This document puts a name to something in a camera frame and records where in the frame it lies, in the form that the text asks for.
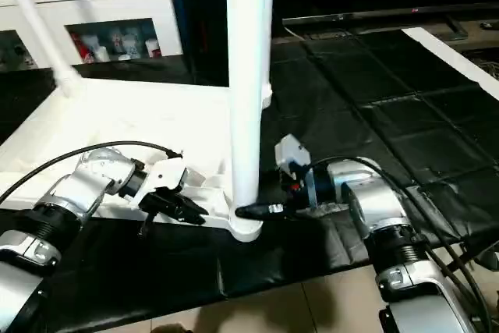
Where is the white plastic table top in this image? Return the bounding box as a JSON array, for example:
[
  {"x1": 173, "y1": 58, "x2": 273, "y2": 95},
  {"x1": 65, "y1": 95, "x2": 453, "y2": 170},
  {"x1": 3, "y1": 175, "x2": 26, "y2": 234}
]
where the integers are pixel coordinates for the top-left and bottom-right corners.
[{"x1": 0, "y1": 76, "x2": 266, "y2": 243}]

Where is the black work mat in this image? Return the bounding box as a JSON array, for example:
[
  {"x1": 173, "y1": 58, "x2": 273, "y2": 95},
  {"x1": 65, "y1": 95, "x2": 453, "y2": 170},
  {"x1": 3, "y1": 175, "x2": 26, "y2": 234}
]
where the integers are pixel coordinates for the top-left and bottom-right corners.
[{"x1": 0, "y1": 29, "x2": 499, "y2": 330}]

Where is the crumpled black plastic sheet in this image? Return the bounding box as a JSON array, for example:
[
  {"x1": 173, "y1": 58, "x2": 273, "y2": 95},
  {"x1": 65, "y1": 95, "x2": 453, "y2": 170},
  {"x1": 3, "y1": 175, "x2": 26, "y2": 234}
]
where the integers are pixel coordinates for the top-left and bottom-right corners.
[{"x1": 261, "y1": 29, "x2": 499, "y2": 271}]

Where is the white cabinet with glass doors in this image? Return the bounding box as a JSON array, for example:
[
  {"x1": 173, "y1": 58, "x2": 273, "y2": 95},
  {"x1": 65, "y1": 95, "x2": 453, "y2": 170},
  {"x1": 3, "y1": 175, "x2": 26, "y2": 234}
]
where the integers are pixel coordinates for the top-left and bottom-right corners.
[{"x1": 0, "y1": 0, "x2": 182, "y2": 69}]

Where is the black bar with white label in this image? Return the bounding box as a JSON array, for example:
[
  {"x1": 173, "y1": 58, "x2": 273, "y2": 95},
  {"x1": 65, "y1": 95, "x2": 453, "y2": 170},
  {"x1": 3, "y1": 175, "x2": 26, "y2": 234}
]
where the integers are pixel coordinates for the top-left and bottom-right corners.
[{"x1": 466, "y1": 238, "x2": 499, "y2": 271}]

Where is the dark low furniture silver edge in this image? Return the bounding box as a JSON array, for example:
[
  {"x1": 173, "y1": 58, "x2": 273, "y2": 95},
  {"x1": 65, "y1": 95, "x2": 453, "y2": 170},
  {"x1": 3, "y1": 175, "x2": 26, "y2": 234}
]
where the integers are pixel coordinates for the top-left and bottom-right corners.
[{"x1": 281, "y1": 3, "x2": 499, "y2": 35}]

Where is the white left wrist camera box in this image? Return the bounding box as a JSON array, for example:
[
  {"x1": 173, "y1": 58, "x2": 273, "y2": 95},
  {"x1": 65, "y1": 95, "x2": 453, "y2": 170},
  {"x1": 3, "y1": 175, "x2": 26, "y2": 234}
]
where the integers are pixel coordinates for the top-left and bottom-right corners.
[{"x1": 140, "y1": 155, "x2": 189, "y2": 203}]

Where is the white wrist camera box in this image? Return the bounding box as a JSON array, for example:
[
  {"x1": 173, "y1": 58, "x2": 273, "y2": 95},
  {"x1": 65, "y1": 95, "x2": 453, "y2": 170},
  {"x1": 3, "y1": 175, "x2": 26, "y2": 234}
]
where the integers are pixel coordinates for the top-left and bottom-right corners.
[
  {"x1": 140, "y1": 155, "x2": 189, "y2": 203},
  {"x1": 274, "y1": 134, "x2": 313, "y2": 176}
]

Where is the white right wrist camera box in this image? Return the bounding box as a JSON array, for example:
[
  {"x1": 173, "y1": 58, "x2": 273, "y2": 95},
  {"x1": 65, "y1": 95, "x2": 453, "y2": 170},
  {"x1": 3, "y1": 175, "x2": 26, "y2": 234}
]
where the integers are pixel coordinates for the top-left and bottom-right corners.
[{"x1": 274, "y1": 134, "x2": 313, "y2": 176}]

